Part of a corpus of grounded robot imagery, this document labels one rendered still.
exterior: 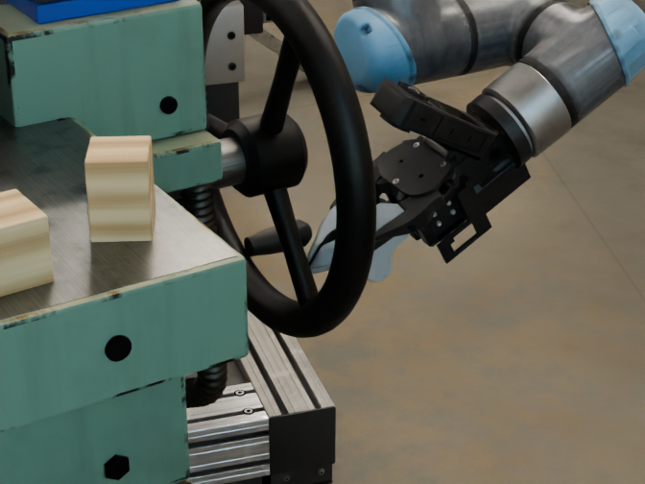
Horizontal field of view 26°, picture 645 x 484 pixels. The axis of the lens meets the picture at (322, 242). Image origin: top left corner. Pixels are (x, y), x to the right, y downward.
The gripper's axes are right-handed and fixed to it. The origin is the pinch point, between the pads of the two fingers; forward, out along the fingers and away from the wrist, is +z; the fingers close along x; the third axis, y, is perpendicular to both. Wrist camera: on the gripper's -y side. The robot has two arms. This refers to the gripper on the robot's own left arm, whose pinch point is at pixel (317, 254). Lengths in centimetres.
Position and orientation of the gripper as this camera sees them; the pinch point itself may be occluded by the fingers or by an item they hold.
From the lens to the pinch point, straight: 116.7
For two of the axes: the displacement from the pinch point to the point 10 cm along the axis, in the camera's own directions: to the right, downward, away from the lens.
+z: -7.7, 6.2, -1.5
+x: -5.1, -4.5, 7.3
